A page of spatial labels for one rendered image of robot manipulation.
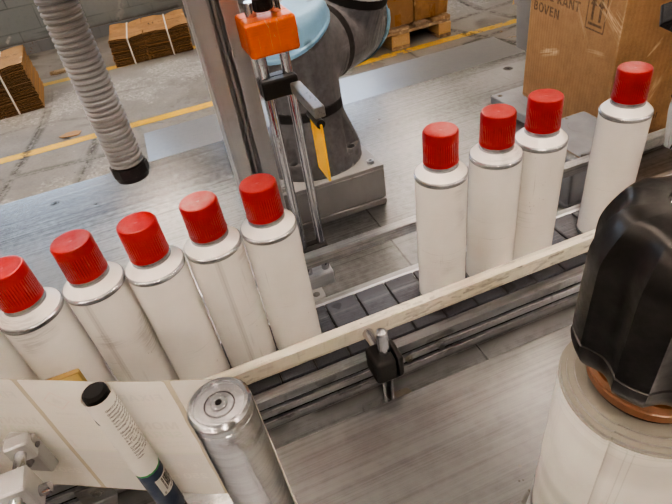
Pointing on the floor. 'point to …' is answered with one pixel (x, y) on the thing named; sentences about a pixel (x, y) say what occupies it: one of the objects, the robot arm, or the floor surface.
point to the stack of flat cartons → (19, 83)
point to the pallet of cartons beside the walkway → (412, 13)
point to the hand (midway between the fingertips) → (669, 135)
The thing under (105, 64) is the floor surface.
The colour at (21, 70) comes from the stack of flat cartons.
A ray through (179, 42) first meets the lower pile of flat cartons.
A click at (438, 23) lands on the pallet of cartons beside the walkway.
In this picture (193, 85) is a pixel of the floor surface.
